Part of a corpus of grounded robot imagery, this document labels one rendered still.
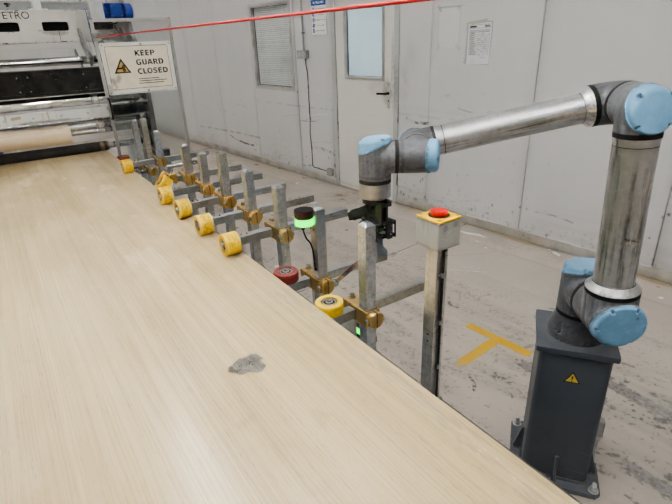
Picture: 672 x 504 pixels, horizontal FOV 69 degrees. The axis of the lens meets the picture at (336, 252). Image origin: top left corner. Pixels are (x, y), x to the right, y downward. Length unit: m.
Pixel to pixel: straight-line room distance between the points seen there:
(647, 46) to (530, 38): 0.78
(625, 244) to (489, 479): 0.85
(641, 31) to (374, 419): 3.17
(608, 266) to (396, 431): 0.86
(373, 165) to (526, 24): 2.89
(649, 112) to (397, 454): 1.01
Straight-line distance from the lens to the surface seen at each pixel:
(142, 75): 3.85
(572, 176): 3.98
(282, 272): 1.57
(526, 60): 4.07
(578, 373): 1.90
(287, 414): 1.03
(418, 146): 1.33
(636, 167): 1.49
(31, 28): 4.06
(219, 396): 1.10
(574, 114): 1.55
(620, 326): 1.64
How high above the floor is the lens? 1.59
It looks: 24 degrees down
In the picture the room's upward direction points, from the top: 2 degrees counter-clockwise
